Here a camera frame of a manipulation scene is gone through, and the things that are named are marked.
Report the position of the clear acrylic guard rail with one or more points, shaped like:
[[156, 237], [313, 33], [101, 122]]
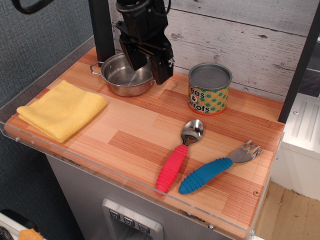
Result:
[[130, 140]]

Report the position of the silver dispenser button panel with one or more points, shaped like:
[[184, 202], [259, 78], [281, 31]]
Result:
[[126, 224]]

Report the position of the white toy sink unit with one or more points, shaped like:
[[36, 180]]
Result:
[[297, 163]]

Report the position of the peas and carrots can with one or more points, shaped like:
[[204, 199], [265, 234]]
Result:
[[208, 88]]

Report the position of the orange object at corner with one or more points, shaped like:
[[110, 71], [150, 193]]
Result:
[[30, 234]]

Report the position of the blue handled fork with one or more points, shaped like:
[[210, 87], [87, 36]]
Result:
[[201, 176]]

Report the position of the red handled spoon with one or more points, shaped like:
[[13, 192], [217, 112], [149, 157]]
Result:
[[191, 133]]

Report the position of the stainless steel pot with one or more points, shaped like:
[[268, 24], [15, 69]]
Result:
[[121, 79]]

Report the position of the black right frame post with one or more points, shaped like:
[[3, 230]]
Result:
[[301, 67]]

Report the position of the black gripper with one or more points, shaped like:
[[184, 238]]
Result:
[[143, 33]]

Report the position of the black frame post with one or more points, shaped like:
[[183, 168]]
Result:
[[301, 67], [102, 29]]

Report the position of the black left frame post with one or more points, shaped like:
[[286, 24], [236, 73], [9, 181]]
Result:
[[102, 29]]

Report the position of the grey toy fridge cabinet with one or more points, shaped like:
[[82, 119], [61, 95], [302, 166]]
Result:
[[85, 192]]

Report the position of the yellow folded cloth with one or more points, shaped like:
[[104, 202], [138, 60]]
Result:
[[62, 111]]

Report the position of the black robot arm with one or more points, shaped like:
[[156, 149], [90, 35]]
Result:
[[142, 36]]

